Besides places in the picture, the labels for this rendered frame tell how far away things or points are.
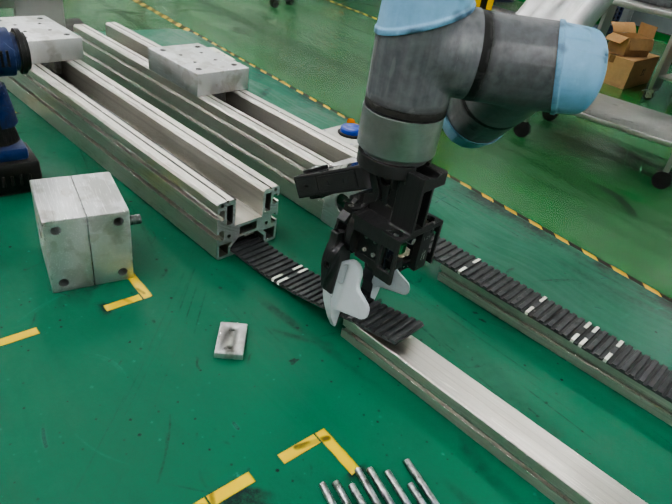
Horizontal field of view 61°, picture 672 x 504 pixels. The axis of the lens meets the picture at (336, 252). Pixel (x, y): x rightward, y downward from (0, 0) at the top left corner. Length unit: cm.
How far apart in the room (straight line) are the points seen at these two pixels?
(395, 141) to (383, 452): 29
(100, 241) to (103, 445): 24
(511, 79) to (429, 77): 7
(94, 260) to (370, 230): 33
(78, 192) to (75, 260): 8
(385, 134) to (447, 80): 7
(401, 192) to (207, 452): 29
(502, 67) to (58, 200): 49
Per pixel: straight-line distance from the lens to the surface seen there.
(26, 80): 121
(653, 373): 74
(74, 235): 69
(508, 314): 76
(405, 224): 55
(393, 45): 49
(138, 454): 56
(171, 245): 80
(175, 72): 110
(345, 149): 91
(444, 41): 49
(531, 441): 59
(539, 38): 52
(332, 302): 62
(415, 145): 52
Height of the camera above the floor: 122
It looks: 33 degrees down
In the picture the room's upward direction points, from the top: 10 degrees clockwise
